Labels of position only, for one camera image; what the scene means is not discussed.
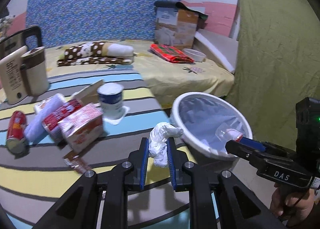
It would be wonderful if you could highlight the yellow bed sheet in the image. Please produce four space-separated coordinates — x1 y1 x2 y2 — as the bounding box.
44 40 235 108

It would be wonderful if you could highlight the red white snack packet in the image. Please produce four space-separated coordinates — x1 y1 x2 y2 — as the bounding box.
42 99 84 144

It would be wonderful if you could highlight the brown wrapper scrap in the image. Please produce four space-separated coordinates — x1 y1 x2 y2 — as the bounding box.
63 150 91 175

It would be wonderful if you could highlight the green curtain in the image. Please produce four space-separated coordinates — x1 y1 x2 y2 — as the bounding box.
227 0 319 149

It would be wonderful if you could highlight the cream brown kettle mug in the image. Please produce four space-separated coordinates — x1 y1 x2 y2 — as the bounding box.
20 46 49 96

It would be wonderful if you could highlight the striped table cloth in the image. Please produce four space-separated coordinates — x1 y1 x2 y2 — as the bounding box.
0 69 218 229

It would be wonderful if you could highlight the clear plastic cup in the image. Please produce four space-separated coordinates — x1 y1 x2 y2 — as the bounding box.
215 123 243 143

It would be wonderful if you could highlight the white trash bin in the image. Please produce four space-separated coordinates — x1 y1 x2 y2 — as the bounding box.
169 91 254 170

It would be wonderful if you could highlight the red snack can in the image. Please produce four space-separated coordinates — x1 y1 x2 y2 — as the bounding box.
6 111 27 155

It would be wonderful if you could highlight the white tissue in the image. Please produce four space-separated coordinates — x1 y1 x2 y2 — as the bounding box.
148 122 183 168

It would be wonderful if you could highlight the cardboard piece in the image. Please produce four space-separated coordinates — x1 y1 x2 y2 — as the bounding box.
71 79 104 105

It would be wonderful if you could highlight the cream warmer base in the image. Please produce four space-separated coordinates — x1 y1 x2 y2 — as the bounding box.
1 46 28 105

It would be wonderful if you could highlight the person's right hand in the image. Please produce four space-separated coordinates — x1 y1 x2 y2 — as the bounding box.
270 183 315 227

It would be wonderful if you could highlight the blue white paper cup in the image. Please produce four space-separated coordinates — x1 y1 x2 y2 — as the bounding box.
97 83 124 120

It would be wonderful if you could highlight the translucent bin liner bag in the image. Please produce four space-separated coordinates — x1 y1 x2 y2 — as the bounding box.
177 94 247 156

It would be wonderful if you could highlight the bedding package box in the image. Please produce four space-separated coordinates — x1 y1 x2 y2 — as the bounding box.
154 1 208 50

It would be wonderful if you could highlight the brown polka dot blanket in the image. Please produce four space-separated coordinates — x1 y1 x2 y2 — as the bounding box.
57 41 134 67

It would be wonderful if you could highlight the white plastic bowl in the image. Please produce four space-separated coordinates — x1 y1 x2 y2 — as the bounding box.
183 48 206 62

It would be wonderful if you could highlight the white tissue pack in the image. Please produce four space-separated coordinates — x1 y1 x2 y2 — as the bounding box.
24 93 66 142

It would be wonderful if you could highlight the red plaid folded cloth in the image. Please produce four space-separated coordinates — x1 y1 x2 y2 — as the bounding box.
150 44 195 64

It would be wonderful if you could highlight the blue patterned headboard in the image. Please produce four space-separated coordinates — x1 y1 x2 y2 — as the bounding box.
26 0 181 48

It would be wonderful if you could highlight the white foam board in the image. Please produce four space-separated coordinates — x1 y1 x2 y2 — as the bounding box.
193 29 238 74

